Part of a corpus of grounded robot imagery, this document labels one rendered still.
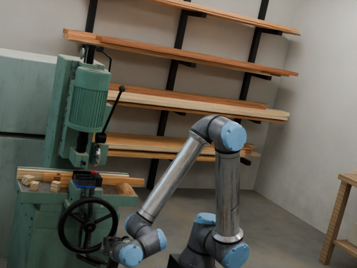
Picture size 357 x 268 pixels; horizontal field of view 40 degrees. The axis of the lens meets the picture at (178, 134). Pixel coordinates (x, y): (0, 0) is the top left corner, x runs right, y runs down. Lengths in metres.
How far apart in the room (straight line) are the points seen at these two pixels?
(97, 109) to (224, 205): 0.80
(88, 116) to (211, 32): 3.28
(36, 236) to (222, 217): 0.93
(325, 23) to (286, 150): 1.53
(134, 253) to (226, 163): 0.55
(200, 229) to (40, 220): 0.79
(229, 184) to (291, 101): 3.95
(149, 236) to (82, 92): 0.82
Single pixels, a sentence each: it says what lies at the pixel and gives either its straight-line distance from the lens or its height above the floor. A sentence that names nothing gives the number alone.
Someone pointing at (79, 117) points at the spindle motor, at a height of 1.26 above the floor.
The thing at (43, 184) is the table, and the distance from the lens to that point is 2.61.
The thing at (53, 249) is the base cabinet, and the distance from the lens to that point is 2.65.
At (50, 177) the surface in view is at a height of 0.92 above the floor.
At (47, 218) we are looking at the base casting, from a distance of 2.57.
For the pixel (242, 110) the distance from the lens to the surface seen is 5.45.
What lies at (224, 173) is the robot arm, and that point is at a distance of 2.19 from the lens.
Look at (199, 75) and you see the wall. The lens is 5.61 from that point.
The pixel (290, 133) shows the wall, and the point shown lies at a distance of 6.05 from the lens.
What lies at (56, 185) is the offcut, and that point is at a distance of 2.52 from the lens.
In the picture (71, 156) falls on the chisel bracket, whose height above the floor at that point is 1.03.
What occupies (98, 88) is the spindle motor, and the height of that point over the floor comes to 1.43.
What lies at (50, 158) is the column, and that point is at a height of 0.96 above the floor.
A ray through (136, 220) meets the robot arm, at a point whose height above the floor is 0.94.
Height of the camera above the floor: 1.78
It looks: 12 degrees down
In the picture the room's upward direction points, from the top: 12 degrees clockwise
